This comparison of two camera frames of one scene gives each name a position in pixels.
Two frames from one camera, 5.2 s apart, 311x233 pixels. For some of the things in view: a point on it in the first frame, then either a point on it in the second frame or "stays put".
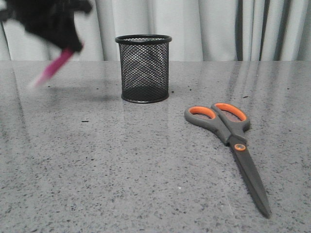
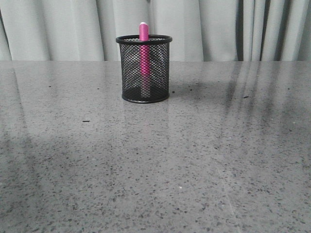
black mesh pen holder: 144,67 stays put
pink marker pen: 63,57 → 145,64
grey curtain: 200,30 stays put
